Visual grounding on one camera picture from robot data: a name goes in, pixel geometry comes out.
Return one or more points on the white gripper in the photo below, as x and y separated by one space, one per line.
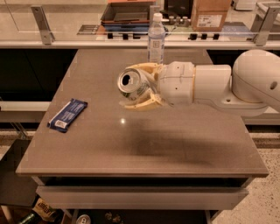
177 82

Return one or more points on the green white 7up can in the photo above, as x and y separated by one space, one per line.
132 83

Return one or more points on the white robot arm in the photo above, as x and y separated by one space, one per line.
247 88

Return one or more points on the silver can under table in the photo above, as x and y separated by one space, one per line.
83 219

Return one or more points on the clear plastic water bottle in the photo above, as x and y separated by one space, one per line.
156 40

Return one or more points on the dark open tray box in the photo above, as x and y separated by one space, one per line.
127 12

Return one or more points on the brown cardboard box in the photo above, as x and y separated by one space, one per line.
209 15

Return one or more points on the blue snack bar wrapper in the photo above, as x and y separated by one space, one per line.
64 118

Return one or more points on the white table drawer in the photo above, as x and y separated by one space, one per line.
142 197

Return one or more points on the brown snack bag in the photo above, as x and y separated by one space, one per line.
46 212

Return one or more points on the green glass bottle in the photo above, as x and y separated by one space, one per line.
30 218

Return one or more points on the left metal glass bracket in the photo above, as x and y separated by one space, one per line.
42 23

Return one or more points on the metal glass bracket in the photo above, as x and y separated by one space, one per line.
262 36
42 23

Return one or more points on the right metal glass bracket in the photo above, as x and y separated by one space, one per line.
262 36

